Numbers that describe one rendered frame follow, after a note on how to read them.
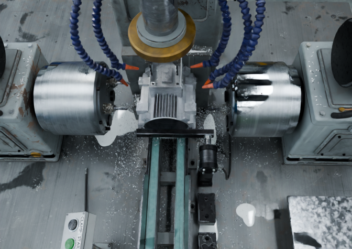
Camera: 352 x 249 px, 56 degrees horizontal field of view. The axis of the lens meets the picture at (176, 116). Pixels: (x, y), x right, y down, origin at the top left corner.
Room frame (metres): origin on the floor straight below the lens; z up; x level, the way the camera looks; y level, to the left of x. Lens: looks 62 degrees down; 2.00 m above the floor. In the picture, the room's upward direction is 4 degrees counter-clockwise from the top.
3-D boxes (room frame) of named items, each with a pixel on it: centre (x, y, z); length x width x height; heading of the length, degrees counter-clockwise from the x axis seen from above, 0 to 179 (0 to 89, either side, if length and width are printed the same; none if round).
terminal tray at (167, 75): (0.61, 0.02, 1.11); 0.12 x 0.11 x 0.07; 175
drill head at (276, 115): (0.54, -0.31, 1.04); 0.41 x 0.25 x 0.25; 85
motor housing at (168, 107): (0.57, 0.02, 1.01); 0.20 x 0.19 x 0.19; 175
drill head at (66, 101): (0.60, 0.38, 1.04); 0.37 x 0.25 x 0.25; 85
